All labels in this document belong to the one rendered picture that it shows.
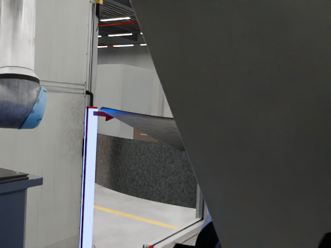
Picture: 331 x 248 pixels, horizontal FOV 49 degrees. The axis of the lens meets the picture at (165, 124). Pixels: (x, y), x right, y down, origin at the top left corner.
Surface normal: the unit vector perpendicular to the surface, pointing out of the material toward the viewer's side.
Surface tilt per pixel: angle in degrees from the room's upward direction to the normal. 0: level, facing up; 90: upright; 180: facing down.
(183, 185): 90
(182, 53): 130
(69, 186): 90
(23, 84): 79
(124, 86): 90
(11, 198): 90
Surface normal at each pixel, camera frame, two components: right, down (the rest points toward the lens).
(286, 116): -0.44, 0.65
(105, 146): -0.77, -0.01
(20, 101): 0.55, -0.11
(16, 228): 0.86, 0.07
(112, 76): -0.53, 0.01
